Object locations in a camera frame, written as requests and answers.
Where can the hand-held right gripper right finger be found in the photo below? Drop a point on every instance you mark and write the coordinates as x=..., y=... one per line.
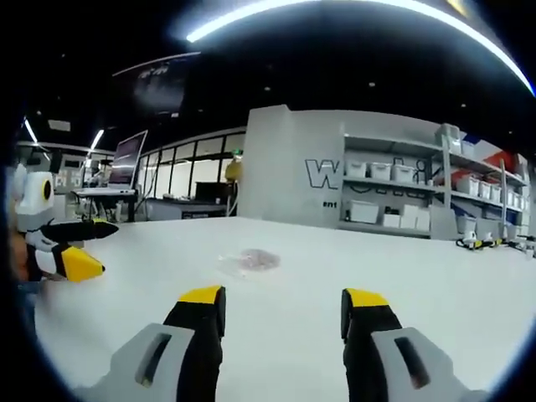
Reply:
x=377, y=360

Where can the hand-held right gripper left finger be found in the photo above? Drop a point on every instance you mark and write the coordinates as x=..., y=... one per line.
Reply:
x=184, y=360

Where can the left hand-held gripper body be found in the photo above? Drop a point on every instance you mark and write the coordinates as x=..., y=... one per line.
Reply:
x=31, y=205

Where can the clear resealable bag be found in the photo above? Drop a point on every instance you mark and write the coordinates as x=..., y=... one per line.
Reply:
x=255, y=259

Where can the person's left hand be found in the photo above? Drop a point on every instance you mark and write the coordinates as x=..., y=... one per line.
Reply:
x=17, y=257

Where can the white desk with dark legs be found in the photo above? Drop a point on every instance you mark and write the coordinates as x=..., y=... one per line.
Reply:
x=104, y=193

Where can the person's blue trousers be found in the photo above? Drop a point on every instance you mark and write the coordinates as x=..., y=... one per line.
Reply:
x=26, y=301

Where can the short ceiling light strip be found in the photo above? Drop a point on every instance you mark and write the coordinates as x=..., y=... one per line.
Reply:
x=29, y=129
x=97, y=139

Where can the large display screen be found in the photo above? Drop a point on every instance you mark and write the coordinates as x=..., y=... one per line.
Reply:
x=125, y=161

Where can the dark low counter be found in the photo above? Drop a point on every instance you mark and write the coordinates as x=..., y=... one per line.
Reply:
x=188, y=207

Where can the white and yellow spare gripper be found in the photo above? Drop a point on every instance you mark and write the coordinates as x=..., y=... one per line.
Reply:
x=477, y=242

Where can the dark hanging ceiling banner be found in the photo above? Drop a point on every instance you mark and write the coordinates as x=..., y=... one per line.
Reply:
x=161, y=86

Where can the small dark tabletop device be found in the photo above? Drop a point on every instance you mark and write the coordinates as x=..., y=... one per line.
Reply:
x=523, y=245

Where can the row of white storage boxes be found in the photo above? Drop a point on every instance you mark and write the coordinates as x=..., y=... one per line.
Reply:
x=379, y=169

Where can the grey metal shelving unit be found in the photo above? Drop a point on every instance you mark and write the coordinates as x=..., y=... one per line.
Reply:
x=444, y=167

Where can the grey partition cabinet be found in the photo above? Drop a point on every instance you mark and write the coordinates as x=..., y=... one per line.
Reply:
x=289, y=167

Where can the long ceiling light strip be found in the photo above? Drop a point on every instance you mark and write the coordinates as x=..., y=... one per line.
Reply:
x=218, y=27

